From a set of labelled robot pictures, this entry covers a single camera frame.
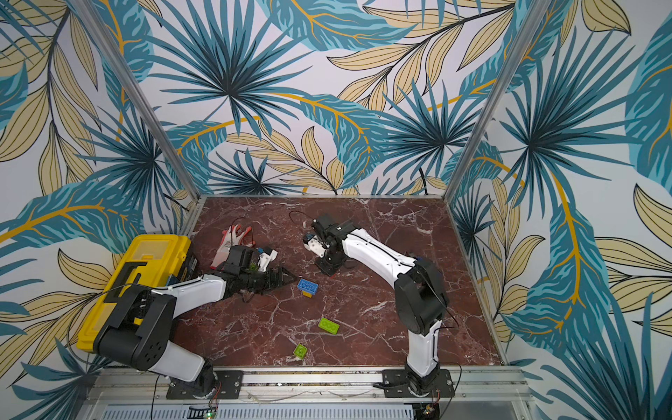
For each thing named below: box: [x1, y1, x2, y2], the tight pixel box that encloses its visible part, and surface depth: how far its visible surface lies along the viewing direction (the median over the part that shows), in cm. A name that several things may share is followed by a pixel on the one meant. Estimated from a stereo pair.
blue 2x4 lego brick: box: [297, 278, 319, 295], surface depth 90 cm
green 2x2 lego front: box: [294, 343, 308, 360], surface depth 81 cm
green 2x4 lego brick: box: [317, 316, 341, 336], surface depth 85 cm
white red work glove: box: [210, 224, 256, 270], surface depth 105 cm
